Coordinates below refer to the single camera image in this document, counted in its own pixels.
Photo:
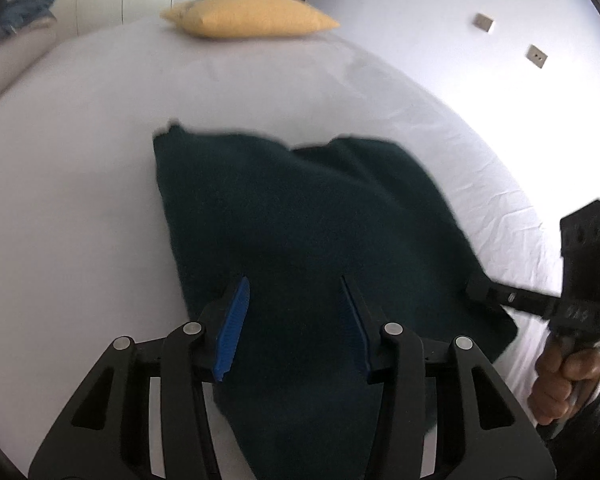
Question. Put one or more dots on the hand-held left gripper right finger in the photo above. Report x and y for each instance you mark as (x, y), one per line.
(356, 327)

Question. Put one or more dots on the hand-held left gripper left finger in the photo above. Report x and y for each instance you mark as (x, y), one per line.
(232, 325)

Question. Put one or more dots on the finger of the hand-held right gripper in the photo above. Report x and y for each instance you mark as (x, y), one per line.
(505, 296)

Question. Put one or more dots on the dark green garment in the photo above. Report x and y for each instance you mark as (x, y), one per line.
(305, 210)

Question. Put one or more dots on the blue clothes pile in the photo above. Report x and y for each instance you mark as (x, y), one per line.
(17, 12)

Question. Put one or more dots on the person's right hand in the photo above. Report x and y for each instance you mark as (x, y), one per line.
(555, 385)

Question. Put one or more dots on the bed with white sheet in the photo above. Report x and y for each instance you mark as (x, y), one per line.
(105, 135)

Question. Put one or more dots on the yellow pillow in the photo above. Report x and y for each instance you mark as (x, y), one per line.
(250, 15)

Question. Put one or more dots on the beige wall socket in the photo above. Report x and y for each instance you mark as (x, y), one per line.
(536, 55)
(484, 22)

